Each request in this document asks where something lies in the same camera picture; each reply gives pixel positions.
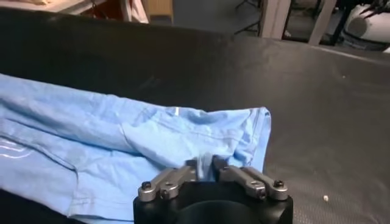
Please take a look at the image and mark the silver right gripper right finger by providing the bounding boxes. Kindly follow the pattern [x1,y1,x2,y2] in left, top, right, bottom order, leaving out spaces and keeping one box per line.
[211,154,289,201]

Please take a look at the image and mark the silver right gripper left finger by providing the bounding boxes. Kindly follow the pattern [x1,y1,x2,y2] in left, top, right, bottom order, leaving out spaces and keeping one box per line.
[138,158,199,202]

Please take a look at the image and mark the light blue t-shirt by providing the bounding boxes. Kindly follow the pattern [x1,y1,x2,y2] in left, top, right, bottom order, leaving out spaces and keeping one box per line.
[0,72,272,222]

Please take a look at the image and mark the black tripod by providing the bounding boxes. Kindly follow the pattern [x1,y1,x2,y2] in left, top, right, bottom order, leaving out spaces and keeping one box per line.
[233,0,260,35]

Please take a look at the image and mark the white side table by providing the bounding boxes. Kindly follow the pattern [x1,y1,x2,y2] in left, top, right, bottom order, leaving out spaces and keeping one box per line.
[0,0,122,19]

